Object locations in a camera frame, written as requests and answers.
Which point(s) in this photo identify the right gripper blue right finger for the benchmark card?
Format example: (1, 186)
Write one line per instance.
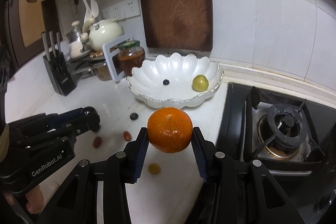
(236, 192)

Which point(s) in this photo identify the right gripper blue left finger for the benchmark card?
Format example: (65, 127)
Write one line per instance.
(75, 201)

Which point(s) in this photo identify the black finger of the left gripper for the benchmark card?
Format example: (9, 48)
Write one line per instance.
(80, 120)

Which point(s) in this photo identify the red cherry tomato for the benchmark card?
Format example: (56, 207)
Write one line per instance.
(127, 136)
(97, 142)

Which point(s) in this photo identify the orange tangerine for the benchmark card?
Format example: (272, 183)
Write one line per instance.
(170, 130)

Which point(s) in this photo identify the dark blueberry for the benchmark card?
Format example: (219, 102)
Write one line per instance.
(133, 116)
(166, 82)

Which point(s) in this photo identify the green round fruit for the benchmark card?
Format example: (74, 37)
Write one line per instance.
(200, 83)

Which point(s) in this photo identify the person left hand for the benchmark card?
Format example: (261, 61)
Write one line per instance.
(35, 200)

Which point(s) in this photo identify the steel lidded container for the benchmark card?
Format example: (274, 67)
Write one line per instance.
(102, 71)

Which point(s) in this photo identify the black knife block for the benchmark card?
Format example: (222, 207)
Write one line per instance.
(56, 66)

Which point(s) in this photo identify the white tablet stand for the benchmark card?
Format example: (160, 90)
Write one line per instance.
(111, 51)

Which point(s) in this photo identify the small white steamer pot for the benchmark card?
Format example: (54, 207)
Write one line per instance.
(77, 48)

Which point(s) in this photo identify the black gas stove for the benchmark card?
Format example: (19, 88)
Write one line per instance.
(293, 137)

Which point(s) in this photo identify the white scalloped fruit bowl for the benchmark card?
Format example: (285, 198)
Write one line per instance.
(146, 82)

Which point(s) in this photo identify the yellow-green small fruit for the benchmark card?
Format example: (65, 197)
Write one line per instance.
(154, 168)

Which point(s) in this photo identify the glass jar with green lid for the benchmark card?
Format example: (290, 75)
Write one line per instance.
(131, 55)

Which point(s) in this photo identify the cream ceramic pot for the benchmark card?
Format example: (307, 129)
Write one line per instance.
(104, 32)

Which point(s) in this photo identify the white rice spoon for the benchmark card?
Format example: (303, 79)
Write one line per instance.
(94, 8)
(88, 14)

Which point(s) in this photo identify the brown wooden cutting board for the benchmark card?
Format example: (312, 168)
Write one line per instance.
(178, 24)

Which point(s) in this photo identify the white wall socket strip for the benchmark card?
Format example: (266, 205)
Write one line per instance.
(122, 10)

